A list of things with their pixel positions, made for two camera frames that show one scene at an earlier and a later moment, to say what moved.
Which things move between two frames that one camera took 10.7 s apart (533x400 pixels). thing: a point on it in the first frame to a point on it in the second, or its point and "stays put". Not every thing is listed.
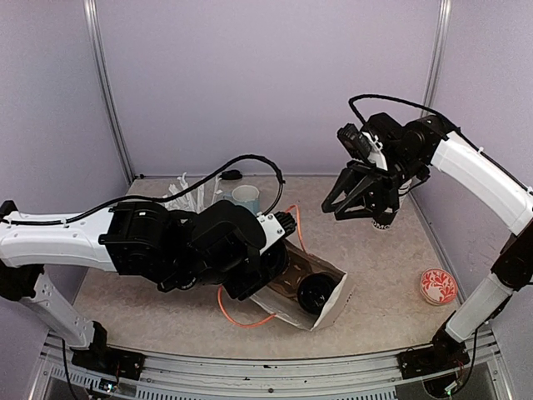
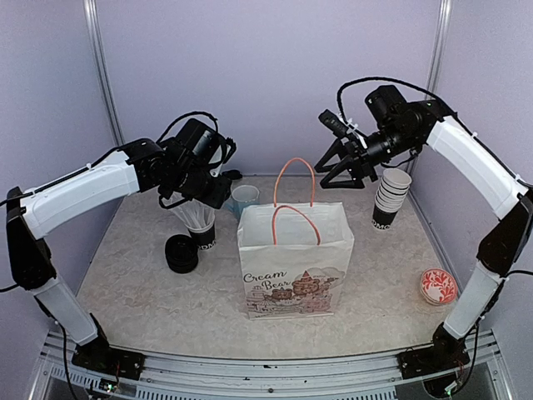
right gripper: x=385 y=182 to x=358 y=160
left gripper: x=245 y=288 to x=217 y=196
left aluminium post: x=107 y=89 stays put
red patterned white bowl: x=438 y=287 stays put
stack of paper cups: x=384 y=219 stays put
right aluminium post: x=442 y=33 stays put
